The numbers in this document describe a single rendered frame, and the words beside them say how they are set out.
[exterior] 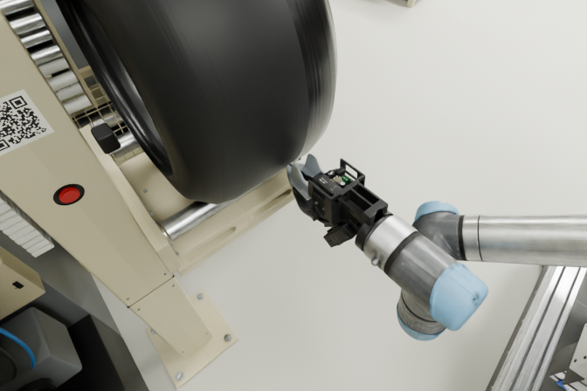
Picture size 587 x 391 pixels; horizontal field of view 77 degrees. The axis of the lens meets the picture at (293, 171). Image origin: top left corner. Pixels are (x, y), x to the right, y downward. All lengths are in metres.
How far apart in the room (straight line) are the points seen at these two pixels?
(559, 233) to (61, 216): 0.76
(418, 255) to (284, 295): 1.19
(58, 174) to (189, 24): 0.34
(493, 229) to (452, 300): 0.17
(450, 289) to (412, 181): 1.56
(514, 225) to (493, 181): 1.57
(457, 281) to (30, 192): 0.61
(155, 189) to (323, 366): 0.96
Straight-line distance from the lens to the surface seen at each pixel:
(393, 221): 0.53
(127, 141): 0.95
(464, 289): 0.50
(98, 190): 0.71
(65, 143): 0.63
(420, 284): 0.50
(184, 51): 0.44
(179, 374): 1.61
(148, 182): 1.00
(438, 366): 1.67
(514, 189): 2.22
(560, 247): 0.62
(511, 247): 0.63
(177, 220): 0.77
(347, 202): 0.56
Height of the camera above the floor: 1.55
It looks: 52 degrees down
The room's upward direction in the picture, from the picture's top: straight up
